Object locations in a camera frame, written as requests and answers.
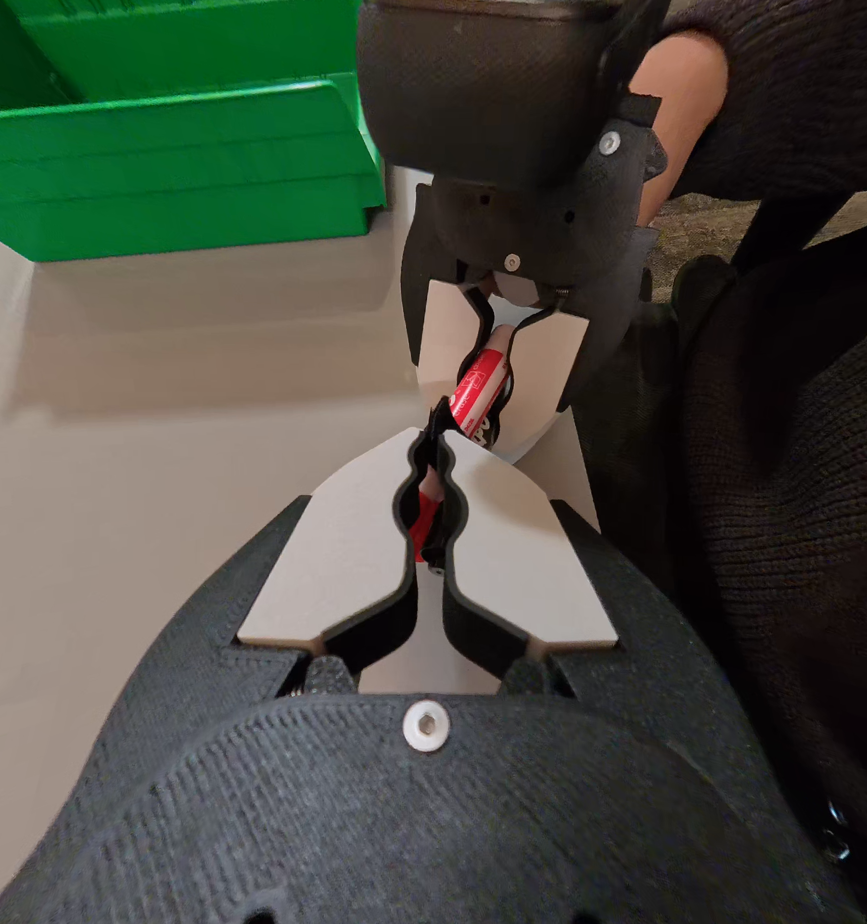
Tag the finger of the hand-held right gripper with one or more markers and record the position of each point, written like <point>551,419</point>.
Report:
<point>545,375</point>
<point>444,332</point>

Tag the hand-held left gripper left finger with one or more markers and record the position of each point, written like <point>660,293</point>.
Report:
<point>332,563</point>

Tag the person's right forearm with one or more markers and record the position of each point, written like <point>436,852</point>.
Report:
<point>801,94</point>

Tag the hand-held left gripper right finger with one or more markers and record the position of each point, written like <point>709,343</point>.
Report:
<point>527,563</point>

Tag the black hook-and-loop tie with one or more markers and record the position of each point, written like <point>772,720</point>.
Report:
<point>439,422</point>

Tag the person's right hand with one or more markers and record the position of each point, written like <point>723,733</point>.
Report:
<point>682,86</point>

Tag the grey desk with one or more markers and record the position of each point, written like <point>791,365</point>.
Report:
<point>152,433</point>

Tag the red dry-erase marker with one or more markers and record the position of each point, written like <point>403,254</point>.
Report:
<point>477,382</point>

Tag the green storage bin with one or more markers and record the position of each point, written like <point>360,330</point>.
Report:
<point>152,180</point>

